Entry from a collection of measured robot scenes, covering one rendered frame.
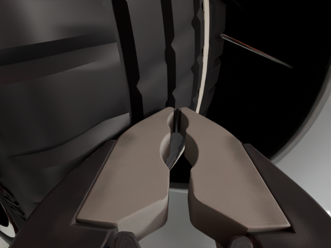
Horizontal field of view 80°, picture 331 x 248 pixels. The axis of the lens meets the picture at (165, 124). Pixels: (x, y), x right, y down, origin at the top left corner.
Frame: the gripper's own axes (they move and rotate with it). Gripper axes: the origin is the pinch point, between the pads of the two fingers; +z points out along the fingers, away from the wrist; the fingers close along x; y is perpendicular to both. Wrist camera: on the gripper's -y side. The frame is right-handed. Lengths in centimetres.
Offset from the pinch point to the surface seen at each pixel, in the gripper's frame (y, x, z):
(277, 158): 18.2, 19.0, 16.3
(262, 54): 7, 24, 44
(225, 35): 3, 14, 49
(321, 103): 6.5, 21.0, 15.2
